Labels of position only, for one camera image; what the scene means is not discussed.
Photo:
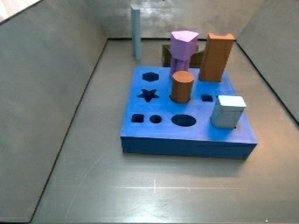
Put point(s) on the tall light blue peg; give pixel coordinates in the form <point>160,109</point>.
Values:
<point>135,23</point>

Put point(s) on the blue shape sorting board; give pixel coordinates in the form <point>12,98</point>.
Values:
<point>163,127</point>

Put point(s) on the light blue square block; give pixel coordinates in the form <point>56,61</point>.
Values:
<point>227,111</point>

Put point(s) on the brown cylinder peg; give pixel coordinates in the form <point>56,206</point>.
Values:
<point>182,86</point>

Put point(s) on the purple pentagon peg block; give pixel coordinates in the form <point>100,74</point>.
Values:
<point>183,48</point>

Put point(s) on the tall brown notched block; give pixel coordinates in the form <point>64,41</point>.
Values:
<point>215,57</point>

